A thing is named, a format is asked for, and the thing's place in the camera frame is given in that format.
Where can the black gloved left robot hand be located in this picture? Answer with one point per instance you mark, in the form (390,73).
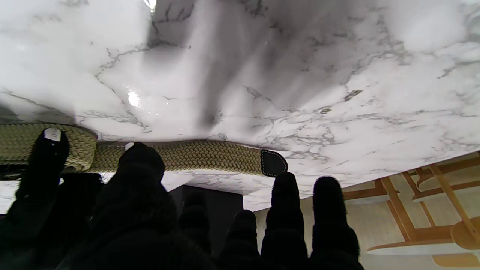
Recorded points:
(150,225)

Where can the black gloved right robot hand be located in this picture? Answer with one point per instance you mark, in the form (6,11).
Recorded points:
(41,202)

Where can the beige woven belt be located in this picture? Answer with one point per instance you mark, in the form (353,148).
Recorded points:
(187,157)

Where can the black square storage box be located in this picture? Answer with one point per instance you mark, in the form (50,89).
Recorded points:
(221,213)

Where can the printed room scene backdrop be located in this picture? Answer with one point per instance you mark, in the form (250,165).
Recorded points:
(412,225)

